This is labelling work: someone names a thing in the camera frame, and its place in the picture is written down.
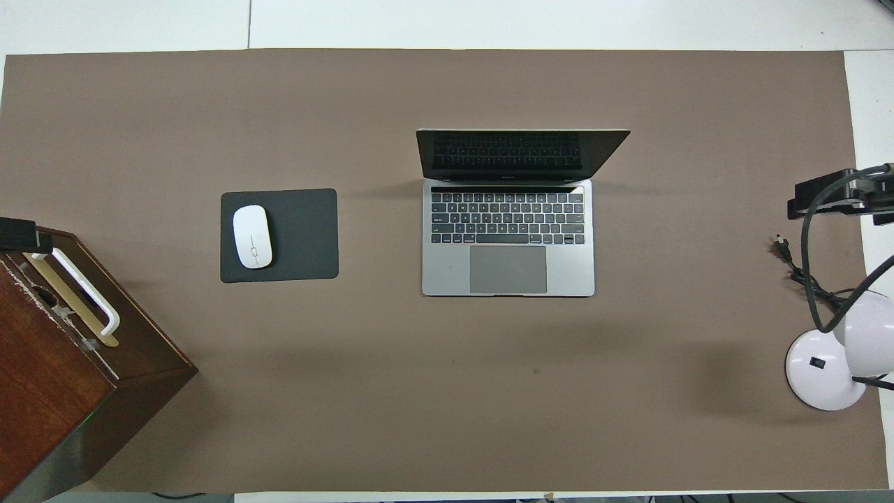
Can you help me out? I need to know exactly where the black lamp power cable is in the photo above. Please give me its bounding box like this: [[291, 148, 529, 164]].
[[770, 236, 856, 315]]

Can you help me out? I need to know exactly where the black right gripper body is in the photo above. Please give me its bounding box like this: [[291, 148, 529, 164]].
[[853, 164, 894, 226]]

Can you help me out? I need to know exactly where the brown table mat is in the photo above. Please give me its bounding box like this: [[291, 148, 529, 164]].
[[0, 49, 889, 494]]

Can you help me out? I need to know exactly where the brass handle plate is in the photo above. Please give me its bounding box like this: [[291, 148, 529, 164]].
[[21, 251, 120, 349]]

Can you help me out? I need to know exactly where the silver grey laptop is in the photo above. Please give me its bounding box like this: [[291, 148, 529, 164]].
[[416, 128, 631, 298]]

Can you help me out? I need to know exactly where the white computer mouse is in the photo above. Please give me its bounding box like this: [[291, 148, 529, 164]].
[[232, 204, 274, 270]]

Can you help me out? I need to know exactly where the white box handle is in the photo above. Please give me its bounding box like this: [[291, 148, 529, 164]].
[[31, 247, 122, 337]]

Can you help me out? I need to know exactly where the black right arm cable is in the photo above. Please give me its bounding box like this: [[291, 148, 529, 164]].
[[799, 163, 894, 334]]

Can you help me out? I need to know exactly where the brown wooden box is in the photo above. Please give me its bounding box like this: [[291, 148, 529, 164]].
[[0, 225, 199, 502]]

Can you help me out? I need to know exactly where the black mouse pad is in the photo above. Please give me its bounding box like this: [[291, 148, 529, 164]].
[[220, 188, 340, 284]]

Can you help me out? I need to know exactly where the white desk lamp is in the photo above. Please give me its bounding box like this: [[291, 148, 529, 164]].
[[784, 289, 894, 411]]

